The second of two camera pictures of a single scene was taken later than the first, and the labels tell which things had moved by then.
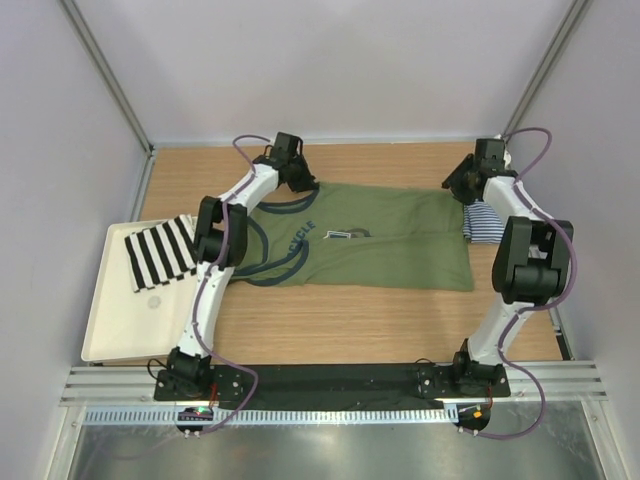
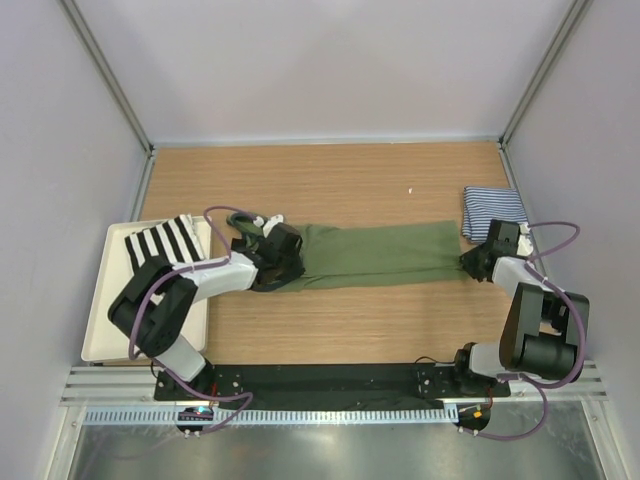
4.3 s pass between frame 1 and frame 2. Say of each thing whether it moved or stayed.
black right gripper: moved
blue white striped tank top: stayed
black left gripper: moved
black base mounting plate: stayed
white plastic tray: stayed
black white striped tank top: stayed
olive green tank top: moved
